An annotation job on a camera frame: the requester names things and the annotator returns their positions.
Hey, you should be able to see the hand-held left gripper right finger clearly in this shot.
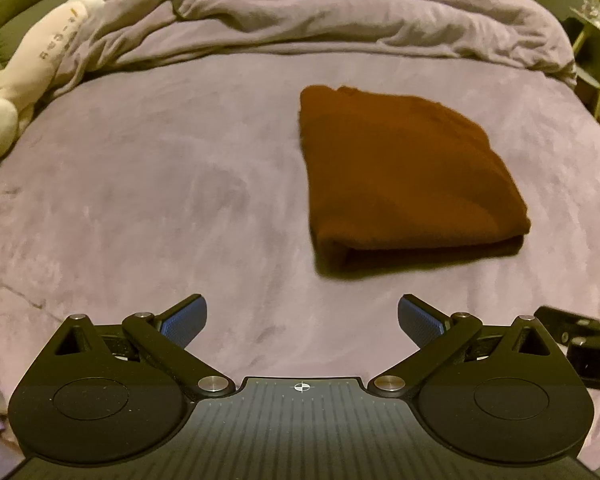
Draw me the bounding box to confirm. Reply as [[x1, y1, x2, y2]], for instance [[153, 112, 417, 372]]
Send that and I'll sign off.
[[369, 294, 566, 400]]

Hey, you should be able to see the white plush toy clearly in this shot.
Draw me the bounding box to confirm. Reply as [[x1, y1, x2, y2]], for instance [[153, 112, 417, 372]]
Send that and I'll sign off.
[[0, 0, 106, 163]]

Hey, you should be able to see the brown knit sweater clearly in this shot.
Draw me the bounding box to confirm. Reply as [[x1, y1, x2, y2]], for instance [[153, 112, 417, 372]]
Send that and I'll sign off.
[[298, 84, 532, 277]]

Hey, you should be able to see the green side shelf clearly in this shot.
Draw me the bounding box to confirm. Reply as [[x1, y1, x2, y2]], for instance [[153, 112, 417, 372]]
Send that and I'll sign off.
[[562, 4, 600, 126]]

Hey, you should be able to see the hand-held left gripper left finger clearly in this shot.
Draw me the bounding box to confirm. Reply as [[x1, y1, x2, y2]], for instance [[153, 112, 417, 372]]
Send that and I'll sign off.
[[52, 294, 236, 400]]

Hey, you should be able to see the purple bed sheet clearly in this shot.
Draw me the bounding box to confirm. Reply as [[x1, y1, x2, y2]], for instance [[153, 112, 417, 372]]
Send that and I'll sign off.
[[0, 55, 600, 466]]

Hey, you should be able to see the green cushion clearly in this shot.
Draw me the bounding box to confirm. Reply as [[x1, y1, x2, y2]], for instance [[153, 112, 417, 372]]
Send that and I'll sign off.
[[0, 0, 101, 78]]

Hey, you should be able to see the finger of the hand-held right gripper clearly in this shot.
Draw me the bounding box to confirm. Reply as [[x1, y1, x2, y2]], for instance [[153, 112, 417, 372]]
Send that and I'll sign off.
[[534, 305, 600, 347]]

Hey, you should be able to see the crumpled purple duvet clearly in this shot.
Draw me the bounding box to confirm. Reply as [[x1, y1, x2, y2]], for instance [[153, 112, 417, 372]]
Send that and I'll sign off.
[[50, 0, 578, 96]]

